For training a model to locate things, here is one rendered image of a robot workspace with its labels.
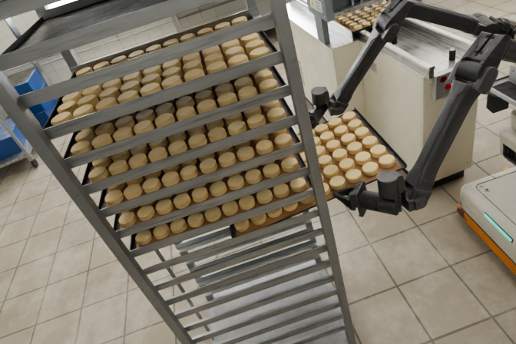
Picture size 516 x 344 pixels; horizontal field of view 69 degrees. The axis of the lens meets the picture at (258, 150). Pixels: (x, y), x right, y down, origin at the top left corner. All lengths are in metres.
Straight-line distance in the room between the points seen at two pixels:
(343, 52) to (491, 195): 1.21
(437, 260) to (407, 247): 0.16
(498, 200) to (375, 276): 0.72
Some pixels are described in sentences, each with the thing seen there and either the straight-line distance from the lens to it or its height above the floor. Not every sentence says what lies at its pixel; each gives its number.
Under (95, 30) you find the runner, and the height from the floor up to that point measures 1.69.
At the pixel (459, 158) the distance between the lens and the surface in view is 2.59.
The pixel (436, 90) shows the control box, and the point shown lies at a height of 0.76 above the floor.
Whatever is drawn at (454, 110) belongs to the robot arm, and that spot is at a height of 1.23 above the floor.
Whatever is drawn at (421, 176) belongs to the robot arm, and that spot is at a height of 1.07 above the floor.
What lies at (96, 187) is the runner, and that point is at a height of 1.32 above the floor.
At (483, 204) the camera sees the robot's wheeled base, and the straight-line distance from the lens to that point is 2.23.
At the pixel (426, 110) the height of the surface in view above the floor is 0.64.
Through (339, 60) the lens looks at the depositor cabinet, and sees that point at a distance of 2.63.
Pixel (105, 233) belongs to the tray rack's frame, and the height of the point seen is 1.19.
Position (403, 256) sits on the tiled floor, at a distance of 2.31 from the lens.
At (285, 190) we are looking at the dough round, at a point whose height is 1.06.
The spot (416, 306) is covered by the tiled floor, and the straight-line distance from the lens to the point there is 2.15.
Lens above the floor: 1.86
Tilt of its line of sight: 35 degrees down
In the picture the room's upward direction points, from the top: 18 degrees counter-clockwise
